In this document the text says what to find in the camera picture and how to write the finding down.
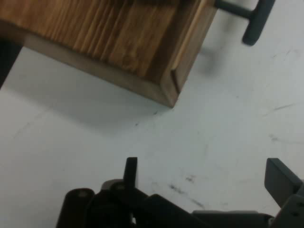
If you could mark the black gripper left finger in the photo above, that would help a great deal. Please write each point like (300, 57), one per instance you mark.
(129, 171)

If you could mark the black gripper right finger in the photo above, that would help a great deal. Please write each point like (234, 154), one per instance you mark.
(280, 180)

